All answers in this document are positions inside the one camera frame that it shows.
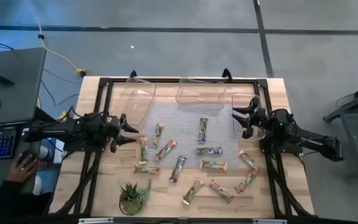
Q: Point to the white bracket strip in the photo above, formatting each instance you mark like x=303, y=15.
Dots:
x=95, y=221
x=269, y=221

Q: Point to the small black block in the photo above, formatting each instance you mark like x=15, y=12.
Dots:
x=3, y=80

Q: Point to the black frame clamp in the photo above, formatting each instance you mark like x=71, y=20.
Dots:
x=226, y=73
x=133, y=74

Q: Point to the purple granola bar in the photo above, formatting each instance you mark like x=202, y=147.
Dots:
x=178, y=169
x=202, y=130
x=209, y=151

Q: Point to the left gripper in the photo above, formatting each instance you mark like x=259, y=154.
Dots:
x=113, y=129

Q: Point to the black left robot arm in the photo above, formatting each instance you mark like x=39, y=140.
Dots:
x=67, y=127

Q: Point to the small white box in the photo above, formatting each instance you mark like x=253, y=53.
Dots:
x=59, y=151

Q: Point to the grey desk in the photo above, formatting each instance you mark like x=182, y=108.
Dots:
x=17, y=93

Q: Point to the person's forearm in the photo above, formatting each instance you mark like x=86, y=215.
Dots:
x=2, y=199

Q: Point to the person's hand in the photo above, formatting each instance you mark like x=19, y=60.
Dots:
x=22, y=170

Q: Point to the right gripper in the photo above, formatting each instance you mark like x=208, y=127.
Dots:
x=259, y=119

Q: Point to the potted green succulent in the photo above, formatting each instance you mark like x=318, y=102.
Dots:
x=130, y=199

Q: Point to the clear plastic bin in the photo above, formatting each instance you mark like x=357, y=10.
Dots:
x=239, y=133
x=200, y=93
x=135, y=99

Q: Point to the grey woven placemat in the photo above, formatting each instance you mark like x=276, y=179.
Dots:
x=182, y=124

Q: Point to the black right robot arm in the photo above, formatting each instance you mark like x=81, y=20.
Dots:
x=309, y=137

